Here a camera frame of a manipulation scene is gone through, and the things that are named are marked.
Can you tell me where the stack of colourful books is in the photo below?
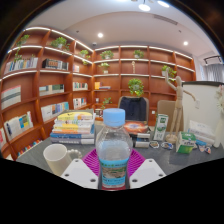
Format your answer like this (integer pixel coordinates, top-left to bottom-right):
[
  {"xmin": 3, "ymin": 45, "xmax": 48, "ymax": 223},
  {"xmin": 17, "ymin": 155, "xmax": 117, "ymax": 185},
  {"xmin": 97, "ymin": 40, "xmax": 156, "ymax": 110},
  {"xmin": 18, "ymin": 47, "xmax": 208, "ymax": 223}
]
[{"xmin": 49, "ymin": 109, "xmax": 97, "ymax": 145}]

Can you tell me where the white vase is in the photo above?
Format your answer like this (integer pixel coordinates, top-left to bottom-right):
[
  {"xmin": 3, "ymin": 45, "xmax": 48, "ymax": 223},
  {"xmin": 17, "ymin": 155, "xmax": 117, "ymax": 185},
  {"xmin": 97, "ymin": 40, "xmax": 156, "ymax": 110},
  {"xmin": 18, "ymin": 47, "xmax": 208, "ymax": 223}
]
[{"xmin": 213, "ymin": 116, "xmax": 224, "ymax": 149}]

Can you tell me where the ceiling lamp with round bulbs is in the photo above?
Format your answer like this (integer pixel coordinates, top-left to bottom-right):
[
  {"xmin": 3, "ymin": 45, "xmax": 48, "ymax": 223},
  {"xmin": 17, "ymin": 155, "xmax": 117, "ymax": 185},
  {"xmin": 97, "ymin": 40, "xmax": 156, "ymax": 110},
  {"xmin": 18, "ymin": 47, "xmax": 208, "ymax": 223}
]
[{"xmin": 131, "ymin": 0, "xmax": 171, "ymax": 12}]

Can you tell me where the orange wooden shelf unit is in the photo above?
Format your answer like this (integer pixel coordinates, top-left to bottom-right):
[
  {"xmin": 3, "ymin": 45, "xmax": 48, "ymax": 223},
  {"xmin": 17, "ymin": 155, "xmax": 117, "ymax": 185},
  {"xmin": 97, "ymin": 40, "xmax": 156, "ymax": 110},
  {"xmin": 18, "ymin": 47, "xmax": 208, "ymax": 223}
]
[{"xmin": 0, "ymin": 26, "xmax": 198, "ymax": 158}]

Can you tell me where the clear water bottle blue cap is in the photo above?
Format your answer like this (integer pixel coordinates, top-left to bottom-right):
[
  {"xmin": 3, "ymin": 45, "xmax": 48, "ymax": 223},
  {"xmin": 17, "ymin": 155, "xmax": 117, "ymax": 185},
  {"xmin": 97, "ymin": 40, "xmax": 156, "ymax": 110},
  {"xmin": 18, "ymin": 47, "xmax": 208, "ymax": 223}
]
[{"xmin": 95, "ymin": 107, "xmax": 134, "ymax": 191}]

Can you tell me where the white ceramic mug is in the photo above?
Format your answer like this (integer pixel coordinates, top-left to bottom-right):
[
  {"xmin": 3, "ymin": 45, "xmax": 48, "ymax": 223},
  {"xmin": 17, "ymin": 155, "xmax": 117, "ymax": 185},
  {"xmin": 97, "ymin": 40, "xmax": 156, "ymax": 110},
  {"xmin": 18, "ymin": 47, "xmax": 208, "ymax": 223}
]
[{"xmin": 42, "ymin": 143, "xmax": 83, "ymax": 177}]

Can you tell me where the ceiling air vent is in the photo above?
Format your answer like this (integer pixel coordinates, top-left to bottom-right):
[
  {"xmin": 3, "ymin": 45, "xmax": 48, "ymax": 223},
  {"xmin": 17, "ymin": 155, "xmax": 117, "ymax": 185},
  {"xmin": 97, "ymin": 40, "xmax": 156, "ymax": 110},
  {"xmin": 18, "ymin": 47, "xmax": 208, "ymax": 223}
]
[{"xmin": 162, "ymin": 13, "xmax": 188, "ymax": 26}]

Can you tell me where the grey curtain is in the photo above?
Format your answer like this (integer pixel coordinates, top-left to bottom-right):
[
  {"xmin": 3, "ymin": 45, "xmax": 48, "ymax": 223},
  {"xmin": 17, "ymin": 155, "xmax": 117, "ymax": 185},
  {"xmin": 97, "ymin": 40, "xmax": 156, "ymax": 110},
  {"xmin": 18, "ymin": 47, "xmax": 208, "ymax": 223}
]
[{"xmin": 204, "ymin": 63, "xmax": 224, "ymax": 83}]

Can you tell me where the tan chair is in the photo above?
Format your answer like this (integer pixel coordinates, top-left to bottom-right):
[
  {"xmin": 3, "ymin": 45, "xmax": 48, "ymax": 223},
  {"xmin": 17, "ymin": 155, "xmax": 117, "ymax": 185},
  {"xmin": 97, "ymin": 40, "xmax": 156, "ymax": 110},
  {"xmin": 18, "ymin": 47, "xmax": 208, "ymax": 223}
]
[{"xmin": 156, "ymin": 99, "xmax": 184, "ymax": 129}]

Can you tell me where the green and white carton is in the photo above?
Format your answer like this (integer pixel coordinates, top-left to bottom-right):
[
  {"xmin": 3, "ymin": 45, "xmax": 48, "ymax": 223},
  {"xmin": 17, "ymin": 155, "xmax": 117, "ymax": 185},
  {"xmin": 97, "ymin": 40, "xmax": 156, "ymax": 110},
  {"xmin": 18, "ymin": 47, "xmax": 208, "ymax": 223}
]
[{"xmin": 152, "ymin": 113, "xmax": 170, "ymax": 142}]

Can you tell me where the stack of dark books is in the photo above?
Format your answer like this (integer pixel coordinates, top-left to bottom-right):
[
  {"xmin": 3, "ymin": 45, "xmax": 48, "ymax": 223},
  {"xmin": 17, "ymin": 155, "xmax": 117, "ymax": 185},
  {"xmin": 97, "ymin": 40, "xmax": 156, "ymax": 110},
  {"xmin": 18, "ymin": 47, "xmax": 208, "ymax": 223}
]
[{"xmin": 123, "ymin": 120, "xmax": 152, "ymax": 149}]

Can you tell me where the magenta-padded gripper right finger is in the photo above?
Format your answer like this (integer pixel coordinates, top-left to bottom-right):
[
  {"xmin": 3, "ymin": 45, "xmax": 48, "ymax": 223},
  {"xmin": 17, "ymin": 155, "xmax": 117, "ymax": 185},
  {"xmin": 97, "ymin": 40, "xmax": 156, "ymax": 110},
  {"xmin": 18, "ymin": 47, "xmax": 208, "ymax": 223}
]
[{"xmin": 127, "ymin": 148, "xmax": 167, "ymax": 190}]

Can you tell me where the chair with dark jacket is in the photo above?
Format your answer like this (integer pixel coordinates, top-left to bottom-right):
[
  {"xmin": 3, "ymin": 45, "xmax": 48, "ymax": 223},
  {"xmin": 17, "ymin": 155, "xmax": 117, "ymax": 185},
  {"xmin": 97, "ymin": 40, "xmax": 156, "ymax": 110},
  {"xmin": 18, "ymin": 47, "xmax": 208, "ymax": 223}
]
[{"xmin": 118, "ymin": 96, "xmax": 150, "ymax": 124}]

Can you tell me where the wooden artist mannequin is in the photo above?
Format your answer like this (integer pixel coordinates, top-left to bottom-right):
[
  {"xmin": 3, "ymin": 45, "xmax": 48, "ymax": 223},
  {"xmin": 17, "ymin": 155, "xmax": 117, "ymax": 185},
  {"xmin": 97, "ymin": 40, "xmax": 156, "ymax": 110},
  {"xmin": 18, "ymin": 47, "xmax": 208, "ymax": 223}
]
[{"xmin": 164, "ymin": 70, "xmax": 198, "ymax": 145}]

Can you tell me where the green and white box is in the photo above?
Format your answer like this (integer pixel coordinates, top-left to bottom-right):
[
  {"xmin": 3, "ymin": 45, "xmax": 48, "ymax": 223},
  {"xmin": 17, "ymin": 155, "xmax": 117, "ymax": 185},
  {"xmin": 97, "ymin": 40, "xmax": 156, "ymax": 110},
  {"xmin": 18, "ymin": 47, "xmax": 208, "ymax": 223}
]
[{"xmin": 175, "ymin": 131, "xmax": 197, "ymax": 155}]

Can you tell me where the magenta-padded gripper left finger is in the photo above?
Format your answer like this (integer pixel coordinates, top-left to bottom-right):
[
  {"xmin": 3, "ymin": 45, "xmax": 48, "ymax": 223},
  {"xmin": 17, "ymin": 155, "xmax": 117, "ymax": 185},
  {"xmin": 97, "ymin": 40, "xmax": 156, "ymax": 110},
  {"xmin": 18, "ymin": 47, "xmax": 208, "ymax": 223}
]
[{"xmin": 60, "ymin": 148, "xmax": 101, "ymax": 190}]

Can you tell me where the stack of white packs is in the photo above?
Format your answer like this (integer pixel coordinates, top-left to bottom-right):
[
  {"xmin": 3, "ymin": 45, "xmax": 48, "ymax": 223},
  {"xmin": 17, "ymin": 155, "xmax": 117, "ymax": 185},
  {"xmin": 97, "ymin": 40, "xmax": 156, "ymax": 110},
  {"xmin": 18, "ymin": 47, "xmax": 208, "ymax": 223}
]
[{"xmin": 187, "ymin": 119, "xmax": 217, "ymax": 146}]

